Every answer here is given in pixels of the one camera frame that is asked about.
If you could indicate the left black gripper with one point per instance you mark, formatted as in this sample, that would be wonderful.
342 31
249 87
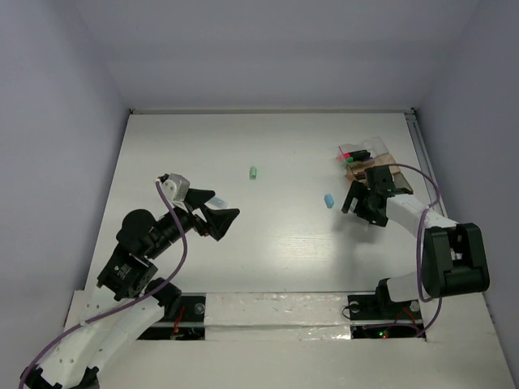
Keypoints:
218 220

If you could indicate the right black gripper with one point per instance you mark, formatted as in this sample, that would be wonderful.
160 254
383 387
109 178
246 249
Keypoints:
359 190

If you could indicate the light blue highlighter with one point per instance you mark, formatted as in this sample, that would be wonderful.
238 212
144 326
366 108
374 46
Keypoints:
217 203

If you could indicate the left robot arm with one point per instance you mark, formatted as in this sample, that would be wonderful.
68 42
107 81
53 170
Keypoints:
129 297

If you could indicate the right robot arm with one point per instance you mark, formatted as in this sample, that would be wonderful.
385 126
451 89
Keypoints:
450 256

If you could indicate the green highlighter in container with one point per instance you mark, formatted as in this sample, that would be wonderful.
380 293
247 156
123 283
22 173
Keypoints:
348 161

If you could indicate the blue highlighter cap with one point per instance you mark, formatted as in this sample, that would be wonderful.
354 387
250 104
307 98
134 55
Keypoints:
329 201

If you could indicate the pink highlighter in container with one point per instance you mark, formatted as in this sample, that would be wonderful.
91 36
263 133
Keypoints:
345 155

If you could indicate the clear organizer container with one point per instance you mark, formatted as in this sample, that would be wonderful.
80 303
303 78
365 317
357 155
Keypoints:
368 154

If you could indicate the green highlighter cap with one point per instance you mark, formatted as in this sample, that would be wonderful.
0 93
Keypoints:
253 172

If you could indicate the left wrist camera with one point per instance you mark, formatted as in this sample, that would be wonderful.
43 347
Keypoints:
174 187

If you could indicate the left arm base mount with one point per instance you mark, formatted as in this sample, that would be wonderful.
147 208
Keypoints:
186 325

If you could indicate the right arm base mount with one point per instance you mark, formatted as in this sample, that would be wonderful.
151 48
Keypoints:
375 316

